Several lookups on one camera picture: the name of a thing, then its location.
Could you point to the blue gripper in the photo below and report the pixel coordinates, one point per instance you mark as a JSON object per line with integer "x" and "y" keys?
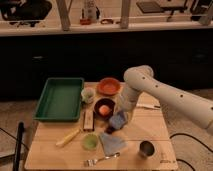
{"x": 118, "y": 120}

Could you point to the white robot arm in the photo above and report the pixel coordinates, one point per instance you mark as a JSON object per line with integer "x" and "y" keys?
{"x": 141, "y": 79}

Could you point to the green plastic cup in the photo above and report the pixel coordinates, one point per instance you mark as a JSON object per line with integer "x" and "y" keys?
{"x": 90, "y": 142}

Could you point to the metal cup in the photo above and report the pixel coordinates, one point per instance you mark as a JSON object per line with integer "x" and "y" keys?
{"x": 146, "y": 149}

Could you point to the dark grapes bunch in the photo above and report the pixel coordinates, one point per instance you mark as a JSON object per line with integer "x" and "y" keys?
{"x": 109, "y": 130}

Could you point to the dark brown bowl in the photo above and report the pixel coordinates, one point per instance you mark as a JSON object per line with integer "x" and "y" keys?
{"x": 104, "y": 101}

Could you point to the blue cloth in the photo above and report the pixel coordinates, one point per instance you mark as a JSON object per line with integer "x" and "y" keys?
{"x": 111, "y": 144}

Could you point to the wooden block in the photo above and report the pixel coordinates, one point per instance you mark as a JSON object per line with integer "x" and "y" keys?
{"x": 88, "y": 124}

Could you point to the orange bowl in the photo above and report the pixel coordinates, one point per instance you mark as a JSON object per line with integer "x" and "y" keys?
{"x": 108, "y": 86}

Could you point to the silver fork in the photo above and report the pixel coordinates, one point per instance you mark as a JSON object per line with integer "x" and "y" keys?
{"x": 92, "y": 162}

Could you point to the green plastic tray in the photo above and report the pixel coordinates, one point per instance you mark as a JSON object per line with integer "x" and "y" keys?
{"x": 60, "y": 100}

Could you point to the black pole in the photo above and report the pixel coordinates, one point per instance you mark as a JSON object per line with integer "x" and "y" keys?
{"x": 17, "y": 155}

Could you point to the black office chair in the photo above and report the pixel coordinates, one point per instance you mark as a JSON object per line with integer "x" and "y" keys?
{"x": 30, "y": 12}

